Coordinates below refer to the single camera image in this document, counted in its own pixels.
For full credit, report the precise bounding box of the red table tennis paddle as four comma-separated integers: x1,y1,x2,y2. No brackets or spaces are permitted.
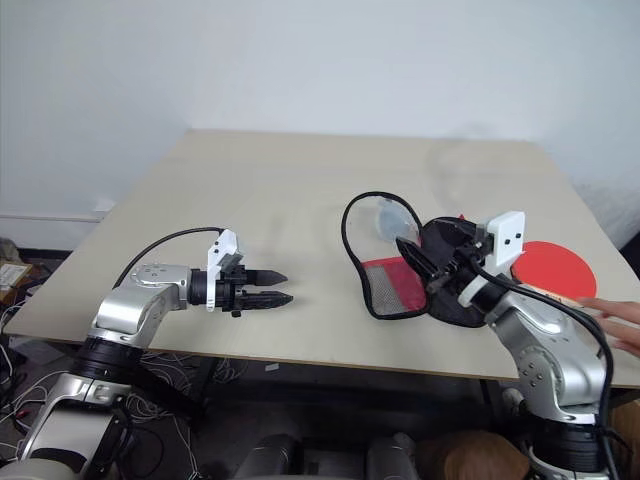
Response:
509,240,600,307

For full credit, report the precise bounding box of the red black mesh paddle case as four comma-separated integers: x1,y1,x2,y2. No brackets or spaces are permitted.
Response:
341,191,501,329

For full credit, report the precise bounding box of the brown rounded object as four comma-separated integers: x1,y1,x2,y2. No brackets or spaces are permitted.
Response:
417,428,531,480

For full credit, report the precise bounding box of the white wall cable duct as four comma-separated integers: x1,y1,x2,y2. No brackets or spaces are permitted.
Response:
0,197,117,224

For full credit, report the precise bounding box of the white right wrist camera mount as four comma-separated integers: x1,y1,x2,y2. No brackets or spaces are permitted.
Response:
459,210,527,307

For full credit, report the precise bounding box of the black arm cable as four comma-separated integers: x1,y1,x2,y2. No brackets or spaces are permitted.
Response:
469,259,617,480
113,227,225,291

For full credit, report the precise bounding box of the person's bare hand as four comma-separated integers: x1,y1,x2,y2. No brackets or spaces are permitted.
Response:
574,297,640,357

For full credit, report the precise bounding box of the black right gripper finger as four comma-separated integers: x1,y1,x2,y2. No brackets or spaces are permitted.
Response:
395,236,437,282

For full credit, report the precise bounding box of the brown cardboard box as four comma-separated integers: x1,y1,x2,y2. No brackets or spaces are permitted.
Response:
0,262,34,303

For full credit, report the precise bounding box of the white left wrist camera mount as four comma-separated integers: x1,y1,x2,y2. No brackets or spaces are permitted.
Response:
205,229,247,313

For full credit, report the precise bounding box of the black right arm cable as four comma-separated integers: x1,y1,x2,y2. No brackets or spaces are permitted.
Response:
469,259,617,480

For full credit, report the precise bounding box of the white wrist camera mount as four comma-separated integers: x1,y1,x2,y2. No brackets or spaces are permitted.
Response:
205,229,247,313
459,210,527,307

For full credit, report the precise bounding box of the dark rounded grey shape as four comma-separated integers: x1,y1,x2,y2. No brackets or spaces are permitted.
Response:
366,432,417,480
233,432,304,480

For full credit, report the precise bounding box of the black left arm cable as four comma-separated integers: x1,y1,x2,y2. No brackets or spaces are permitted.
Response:
113,227,225,291

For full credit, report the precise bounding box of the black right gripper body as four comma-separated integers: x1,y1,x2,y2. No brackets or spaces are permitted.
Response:
442,219,495,291

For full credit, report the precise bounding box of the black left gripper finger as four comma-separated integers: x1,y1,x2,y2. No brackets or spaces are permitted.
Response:
245,269,290,287
243,291,295,312

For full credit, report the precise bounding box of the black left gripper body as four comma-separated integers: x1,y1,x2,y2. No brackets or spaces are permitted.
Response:
216,255,252,319

